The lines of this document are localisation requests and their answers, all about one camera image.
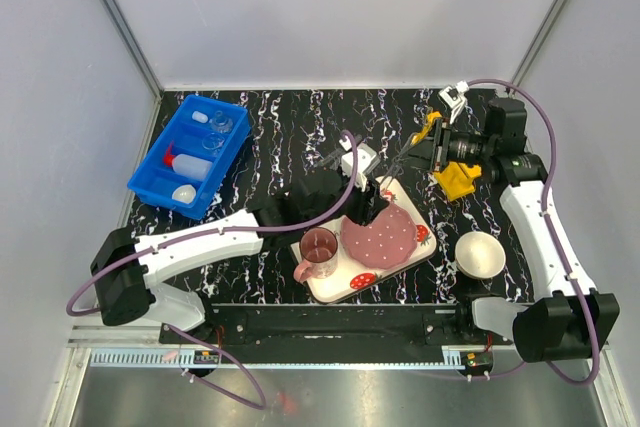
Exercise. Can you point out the pink ghost pattern mug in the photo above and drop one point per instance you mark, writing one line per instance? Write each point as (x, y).
(318, 249)

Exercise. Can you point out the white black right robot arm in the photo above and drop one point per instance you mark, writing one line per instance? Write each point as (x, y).
(569, 318)

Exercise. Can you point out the strawberry pattern white tray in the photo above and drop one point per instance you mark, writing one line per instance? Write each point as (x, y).
(351, 277)

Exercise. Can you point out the yellow test tube rack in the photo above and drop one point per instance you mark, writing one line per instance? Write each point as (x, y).
(457, 179)

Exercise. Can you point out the pink polka dot plate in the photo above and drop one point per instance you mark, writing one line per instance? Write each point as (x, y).
(386, 243)

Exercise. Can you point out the wash bottle with red cap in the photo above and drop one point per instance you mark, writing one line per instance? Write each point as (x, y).
(188, 166)

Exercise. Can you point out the blue plastic compartment bin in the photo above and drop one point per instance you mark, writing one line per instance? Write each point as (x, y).
(154, 183)

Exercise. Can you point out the small clear glass beaker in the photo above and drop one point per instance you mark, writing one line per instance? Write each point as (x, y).
(214, 143)

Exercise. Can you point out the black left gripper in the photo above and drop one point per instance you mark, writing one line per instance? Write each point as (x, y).
(368, 204)

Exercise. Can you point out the glass alcohol lamp white cap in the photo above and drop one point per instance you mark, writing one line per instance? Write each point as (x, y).
(221, 123)

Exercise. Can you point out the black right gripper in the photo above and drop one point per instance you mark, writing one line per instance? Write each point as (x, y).
(421, 154)

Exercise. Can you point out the cream ceramic bowl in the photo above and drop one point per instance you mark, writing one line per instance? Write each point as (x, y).
(479, 255)

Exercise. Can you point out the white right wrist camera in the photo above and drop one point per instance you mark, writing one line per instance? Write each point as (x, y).
(454, 96)

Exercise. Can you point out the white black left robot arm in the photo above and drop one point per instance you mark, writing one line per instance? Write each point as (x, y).
(131, 271)

